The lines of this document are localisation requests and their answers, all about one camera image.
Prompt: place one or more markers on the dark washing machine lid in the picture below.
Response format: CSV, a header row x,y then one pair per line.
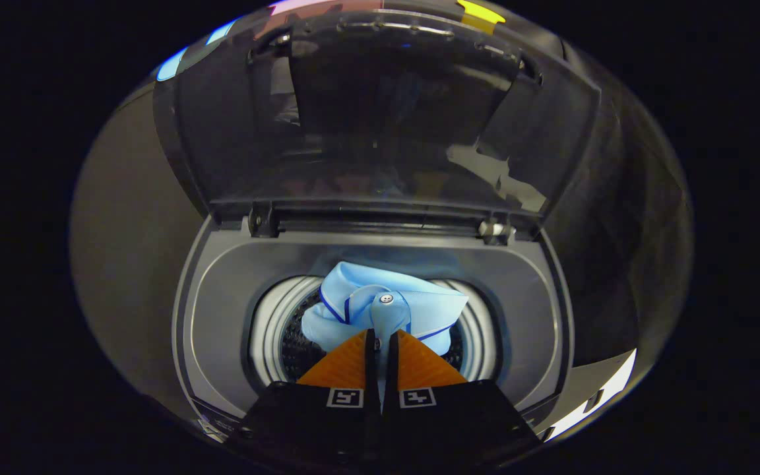
x,y
380,132

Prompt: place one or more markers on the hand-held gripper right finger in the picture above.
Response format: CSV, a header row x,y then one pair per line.
x,y
446,422

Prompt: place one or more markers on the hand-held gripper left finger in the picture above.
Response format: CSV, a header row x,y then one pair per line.
x,y
320,422

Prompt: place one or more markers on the light blue polo shirt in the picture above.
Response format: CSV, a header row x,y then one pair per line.
x,y
380,290

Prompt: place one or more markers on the grey washing machine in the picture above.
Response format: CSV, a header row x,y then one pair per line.
x,y
221,310

